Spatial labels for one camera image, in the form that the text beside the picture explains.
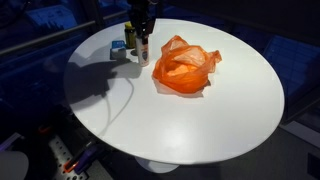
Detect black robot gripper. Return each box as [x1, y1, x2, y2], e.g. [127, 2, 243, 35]
[127, 0, 158, 47]

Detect tall white bottle black letters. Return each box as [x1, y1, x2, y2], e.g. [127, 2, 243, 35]
[135, 35, 151, 68]

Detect dark bottle yellow cap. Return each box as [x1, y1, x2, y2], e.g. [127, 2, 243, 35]
[123, 21, 137, 50]

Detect orange plastic bag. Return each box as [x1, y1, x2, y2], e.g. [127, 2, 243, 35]
[151, 34, 223, 95]

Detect blue and white box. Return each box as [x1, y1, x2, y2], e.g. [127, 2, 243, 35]
[109, 40, 128, 61]

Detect grey metal railing bar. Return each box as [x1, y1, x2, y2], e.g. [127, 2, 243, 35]
[0, 10, 129, 56]

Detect orange and black hand tool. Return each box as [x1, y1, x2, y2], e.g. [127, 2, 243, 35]
[62, 141, 98, 174]

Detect white perforated power strip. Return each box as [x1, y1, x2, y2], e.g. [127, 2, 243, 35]
[47, 134, 89, 180]

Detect white rounded object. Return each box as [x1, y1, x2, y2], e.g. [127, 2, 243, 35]
[0, 150, 30, 180]

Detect white table pedestal base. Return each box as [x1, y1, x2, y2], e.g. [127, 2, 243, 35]
[134, 155, 180, 174]

